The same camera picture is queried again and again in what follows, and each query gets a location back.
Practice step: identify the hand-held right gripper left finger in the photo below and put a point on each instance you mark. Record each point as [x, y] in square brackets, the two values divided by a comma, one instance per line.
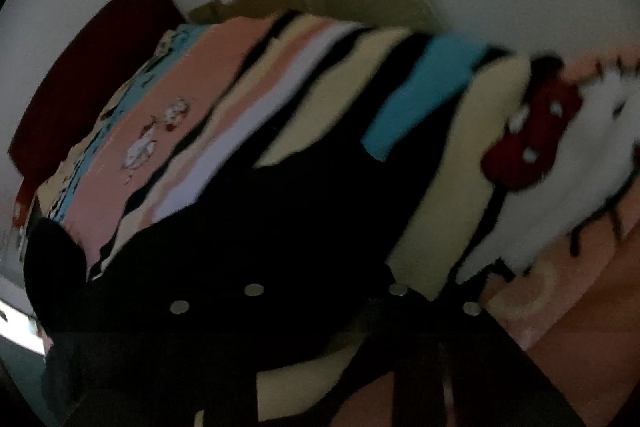
[216, 318]

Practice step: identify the black garment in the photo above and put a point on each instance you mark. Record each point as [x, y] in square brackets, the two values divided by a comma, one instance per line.
[280, 232]

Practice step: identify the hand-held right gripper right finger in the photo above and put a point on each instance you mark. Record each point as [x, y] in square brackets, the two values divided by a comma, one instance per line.
[434, 327]

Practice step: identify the bright window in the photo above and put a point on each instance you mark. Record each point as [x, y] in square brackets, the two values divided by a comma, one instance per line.
[20, 322]

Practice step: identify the brown cloth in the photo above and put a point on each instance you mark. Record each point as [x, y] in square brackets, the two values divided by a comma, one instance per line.
[250, 2]

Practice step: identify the striped printed blanket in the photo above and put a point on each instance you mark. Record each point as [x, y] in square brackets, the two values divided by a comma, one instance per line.
[450, 117]

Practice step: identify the dark red cloth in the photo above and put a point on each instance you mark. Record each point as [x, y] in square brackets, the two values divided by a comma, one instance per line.
[80, 77]

